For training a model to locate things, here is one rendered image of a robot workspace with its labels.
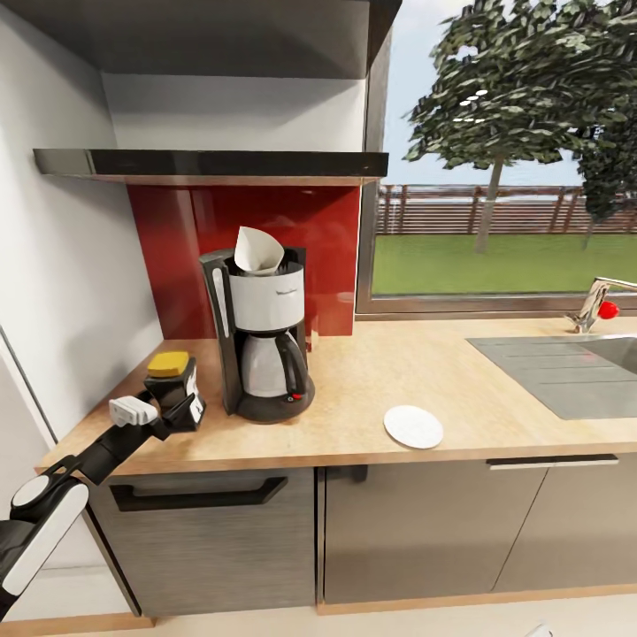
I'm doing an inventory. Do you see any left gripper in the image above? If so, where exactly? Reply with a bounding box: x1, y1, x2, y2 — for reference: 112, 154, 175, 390
96, 389, 196, 463

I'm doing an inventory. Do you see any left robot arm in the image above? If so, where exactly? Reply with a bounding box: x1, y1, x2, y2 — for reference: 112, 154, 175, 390
0, 389, 196, 622

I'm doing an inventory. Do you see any paper coffee filter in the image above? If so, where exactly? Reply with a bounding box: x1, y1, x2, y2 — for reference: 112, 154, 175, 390
234, 226, 284, 277

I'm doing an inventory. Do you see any saucer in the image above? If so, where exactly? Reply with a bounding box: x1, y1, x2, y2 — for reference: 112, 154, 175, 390
384, 405, 443, 449

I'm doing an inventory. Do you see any bottle of coffee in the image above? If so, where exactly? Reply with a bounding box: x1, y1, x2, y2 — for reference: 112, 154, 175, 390
142, 351, 206, 434

